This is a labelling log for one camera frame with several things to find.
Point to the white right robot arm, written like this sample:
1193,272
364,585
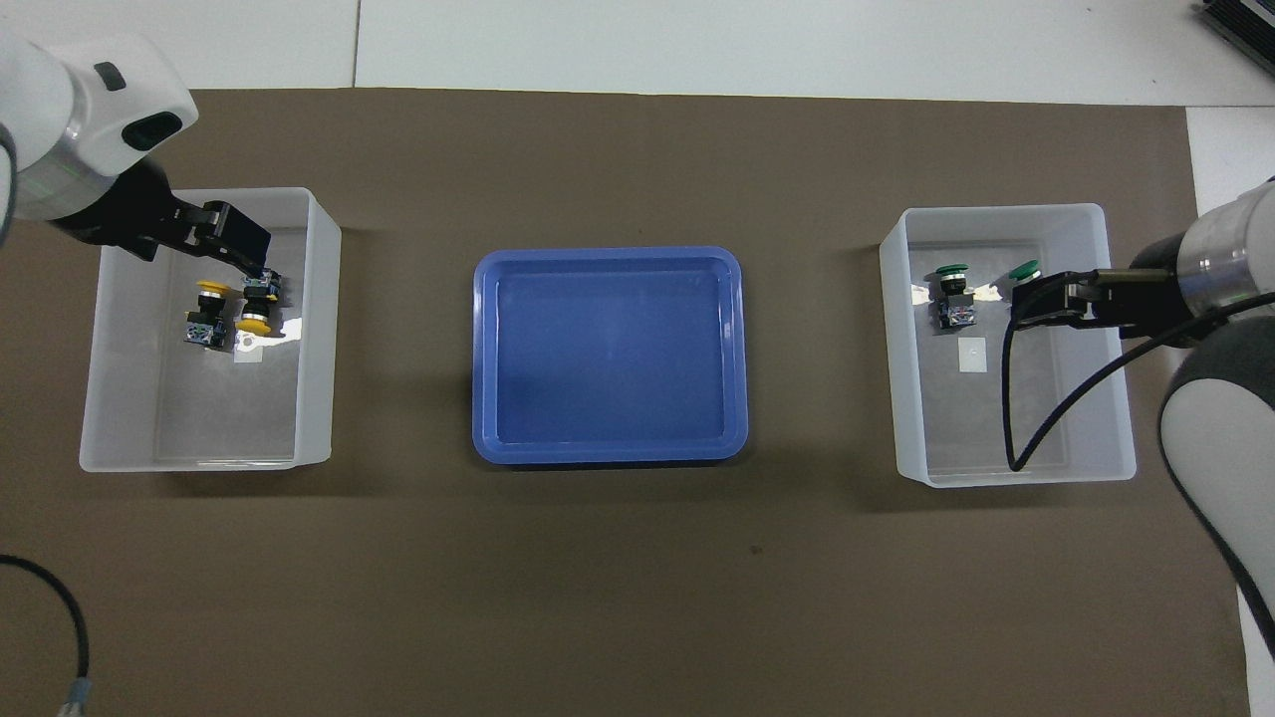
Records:
1215,428

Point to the yellow push button switch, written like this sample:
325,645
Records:
256,321
207,319

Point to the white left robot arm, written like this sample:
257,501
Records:
90,110

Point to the translucent white plastic box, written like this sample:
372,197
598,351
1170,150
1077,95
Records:
901,398
120,329

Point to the blue plastic tray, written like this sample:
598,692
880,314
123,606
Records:
608,358

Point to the green push button switch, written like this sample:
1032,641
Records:
956,309
1024,269

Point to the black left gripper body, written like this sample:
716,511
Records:
120,214

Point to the grey finned metal device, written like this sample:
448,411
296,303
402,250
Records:
1240,25

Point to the brown paper table mat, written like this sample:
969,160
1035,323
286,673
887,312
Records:
637,597

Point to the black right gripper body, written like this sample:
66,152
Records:
1155,299

